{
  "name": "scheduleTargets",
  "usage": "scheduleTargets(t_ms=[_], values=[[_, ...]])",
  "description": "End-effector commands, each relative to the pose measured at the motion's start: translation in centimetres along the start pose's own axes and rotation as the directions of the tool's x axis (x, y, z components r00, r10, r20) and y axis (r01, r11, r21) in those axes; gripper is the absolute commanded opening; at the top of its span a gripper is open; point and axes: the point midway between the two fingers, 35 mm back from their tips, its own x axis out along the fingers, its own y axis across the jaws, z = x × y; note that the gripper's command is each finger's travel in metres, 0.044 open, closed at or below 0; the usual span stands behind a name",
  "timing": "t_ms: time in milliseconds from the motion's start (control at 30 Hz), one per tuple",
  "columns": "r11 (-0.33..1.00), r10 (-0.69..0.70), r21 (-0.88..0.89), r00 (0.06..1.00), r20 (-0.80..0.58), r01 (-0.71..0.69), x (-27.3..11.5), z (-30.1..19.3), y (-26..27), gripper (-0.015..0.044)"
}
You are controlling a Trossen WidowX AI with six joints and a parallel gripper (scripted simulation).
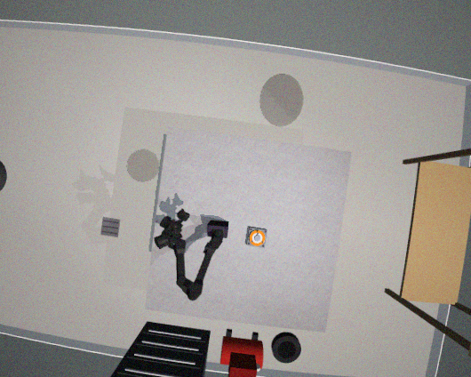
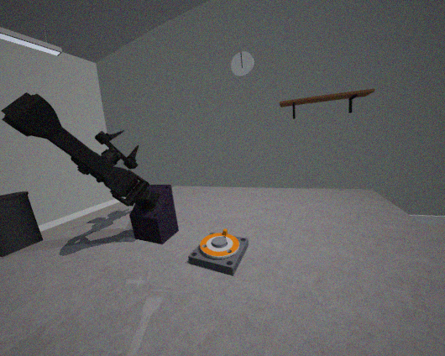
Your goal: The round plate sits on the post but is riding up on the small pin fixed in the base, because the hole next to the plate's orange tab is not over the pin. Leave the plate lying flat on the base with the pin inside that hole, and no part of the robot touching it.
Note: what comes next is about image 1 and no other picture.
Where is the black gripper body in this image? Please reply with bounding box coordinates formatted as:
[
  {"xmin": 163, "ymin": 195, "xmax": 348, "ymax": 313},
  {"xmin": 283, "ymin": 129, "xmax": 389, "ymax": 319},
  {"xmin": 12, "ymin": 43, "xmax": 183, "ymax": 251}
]
[{"xmin": 162, "ymin": 212, "xmax": 189, "ymax": 240}]

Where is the orange round plate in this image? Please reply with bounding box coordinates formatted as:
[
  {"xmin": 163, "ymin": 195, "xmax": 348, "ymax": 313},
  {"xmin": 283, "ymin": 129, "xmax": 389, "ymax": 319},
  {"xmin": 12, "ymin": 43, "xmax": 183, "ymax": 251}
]
[{"xmin": 250, "ymin": 230, "xmax": 265, "ymax": 246}]

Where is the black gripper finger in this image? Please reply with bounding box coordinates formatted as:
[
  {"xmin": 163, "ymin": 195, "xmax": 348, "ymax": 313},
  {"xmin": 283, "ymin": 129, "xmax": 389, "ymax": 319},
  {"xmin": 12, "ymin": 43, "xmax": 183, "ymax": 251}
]
[
  {"xmin": 177, "ymin": 208, "xmax": 188, "ymax": 219},
  {"xmin": 164, "ymin": 219, "xmax": 177, "ymax": 236}
]

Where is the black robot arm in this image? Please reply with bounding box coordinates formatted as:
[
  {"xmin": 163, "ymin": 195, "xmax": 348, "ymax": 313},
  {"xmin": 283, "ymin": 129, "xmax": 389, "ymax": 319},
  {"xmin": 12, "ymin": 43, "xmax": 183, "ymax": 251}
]
[{"xmin": 154, "ymin": 216, "xmax": 223, "ymax": 301}]

